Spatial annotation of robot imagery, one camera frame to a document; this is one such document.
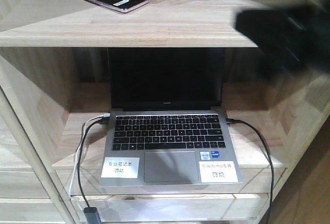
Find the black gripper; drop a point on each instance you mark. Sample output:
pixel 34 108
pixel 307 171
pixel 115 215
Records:
pixel 292 37

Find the silver laptop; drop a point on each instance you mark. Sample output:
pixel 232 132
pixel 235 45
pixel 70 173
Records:
pixel 167 125

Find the light wooden shelf unit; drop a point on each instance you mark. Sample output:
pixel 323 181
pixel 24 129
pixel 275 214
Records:
pixel 44 104

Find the black cable adapter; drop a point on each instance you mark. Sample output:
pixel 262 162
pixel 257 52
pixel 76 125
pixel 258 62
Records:
pixel 92 216

